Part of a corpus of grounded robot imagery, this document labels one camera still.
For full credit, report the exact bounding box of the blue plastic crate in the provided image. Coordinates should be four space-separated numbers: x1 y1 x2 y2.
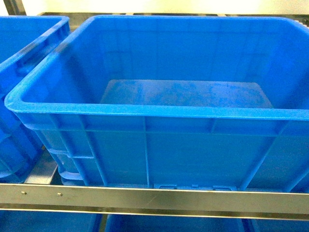
0 15 71 184
4 15 309 193

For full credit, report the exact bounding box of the blue crate lower shelf middle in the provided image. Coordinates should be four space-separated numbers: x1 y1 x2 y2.
105 215 245 232

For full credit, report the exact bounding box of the blue crate shelf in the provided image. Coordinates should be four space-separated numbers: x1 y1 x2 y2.
242 219 309 232
0 210 102 232
105 215 245 232

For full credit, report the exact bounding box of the blue plastic crate left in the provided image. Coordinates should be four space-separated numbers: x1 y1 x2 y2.
0 15 71 184

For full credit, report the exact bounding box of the blue crate lower shelf right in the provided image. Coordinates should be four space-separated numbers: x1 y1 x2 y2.
242 219 309 232

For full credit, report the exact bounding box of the blue crate lower shelf left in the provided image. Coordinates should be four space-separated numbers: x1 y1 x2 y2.
0 210 102 232

